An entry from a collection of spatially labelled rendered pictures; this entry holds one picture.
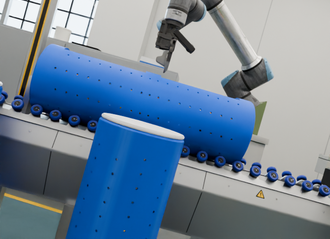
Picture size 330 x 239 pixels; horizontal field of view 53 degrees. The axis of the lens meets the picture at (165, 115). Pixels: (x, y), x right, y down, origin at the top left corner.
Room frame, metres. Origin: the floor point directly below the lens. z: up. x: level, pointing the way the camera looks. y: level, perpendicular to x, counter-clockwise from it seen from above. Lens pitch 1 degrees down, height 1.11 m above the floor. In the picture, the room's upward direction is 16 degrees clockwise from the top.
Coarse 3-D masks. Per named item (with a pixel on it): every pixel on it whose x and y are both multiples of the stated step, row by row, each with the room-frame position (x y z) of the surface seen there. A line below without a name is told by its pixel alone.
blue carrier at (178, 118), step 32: (64, 64) 1.26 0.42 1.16; (96, 64) 1.29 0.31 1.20; (32, 96) 1.26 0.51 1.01; (64, 96) 1.25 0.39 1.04; (96, 96) 1.25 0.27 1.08; (128, 96) 1.26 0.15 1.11; (160, 96) 1.27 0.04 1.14; (192, 96) 1.30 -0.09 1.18; (224, 96) 1.36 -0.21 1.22; (192, 128) 1.28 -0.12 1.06; (224, 128) 1.28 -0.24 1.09
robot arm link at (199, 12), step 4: (196, 0) 1.42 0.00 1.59; (200, 0) 1.47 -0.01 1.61; (196, 4) 1.43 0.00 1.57; (200, 4) 1.46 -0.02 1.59; (204, 4) 1.51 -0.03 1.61; (196, 8) 1.44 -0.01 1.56; (200, 8) 1.46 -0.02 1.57; (204, 8) 1.49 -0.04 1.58; (188, 12) 1.44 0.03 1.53; (192, 12) 1.45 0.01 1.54; (196, 12) 1.46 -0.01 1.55; (200, 12) 1.48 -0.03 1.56; (204, 12) 1.50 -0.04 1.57; (188, 16) 1.48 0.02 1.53; (192, 16) 1.48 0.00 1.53; (196, 16) 1.49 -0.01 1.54; (200, 16) 1.50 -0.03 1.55; (204, 16) 1.52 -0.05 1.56; (188, 20) 1.49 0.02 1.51; (192, 20) 1.50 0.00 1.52; (196, 20) 1.52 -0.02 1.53; (200, 20) 1.53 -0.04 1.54; (188, 24) 1.53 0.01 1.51
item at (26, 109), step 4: (28, 80) 1.33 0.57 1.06; (28, 84) 1.33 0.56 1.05; (28, 88) 1.33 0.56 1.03; (28, 92) 1.33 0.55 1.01; (24, 96) 1.33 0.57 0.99; (28, 96) 1.33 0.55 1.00; (24, 100) 1.33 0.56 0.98; (28, 100) 1.33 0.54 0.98; (24, 104) 1.33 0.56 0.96; (28, 104) 1.34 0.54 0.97; (24, 108) 1.33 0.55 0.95; (28, 108) 1.35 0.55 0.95; (24, 112) 1.33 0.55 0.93; (28, 112) 1.36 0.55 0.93
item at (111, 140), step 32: (96, 128) 1.04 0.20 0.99; (128, 128) 0.94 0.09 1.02; (96, 160) 0.97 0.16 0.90; (128, 160) 0.93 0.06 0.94; (160, 160) 0.96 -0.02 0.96; (96, 192) 0.95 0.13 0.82; (128, 192) 0.93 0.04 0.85; (160, 192) 0.98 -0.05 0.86; (96, 224) 0.94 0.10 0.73; (128, 224) 0.94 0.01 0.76; (160, 224) 1.04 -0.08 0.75
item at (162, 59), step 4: (164, 52) 1.38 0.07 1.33; (168, 52) 1.37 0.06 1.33; (160, 56) 1.38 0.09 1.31; (164, 56) 1.38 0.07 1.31; (156, 60) 1.38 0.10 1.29; (160, 60) 1.38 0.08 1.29; (164, 60) 1.38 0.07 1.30; (164, 64) 1.38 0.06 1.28; (168, 64) 1.38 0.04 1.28; (164, 68) 1.39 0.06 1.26; (164, 72) 1.40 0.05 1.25
